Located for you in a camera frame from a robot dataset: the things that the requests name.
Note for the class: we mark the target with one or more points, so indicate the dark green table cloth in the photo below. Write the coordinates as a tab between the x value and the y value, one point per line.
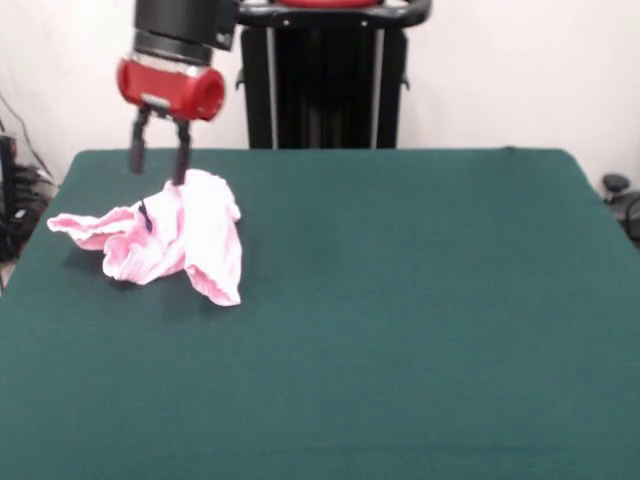
400	375

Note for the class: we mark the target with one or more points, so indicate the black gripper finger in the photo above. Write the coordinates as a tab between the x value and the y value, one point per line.
137	150
181	155

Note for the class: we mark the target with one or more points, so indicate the pink garment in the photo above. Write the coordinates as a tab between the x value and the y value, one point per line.
205	235

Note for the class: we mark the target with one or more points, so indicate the black office chair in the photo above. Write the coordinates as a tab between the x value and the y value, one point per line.
622	200

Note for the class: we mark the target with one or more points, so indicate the black device box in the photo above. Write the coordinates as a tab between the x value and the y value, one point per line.
7	170

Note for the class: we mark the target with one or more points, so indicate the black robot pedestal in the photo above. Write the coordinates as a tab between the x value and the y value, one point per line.
325	75

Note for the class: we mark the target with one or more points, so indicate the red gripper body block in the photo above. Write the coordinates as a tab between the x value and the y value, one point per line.
165	87

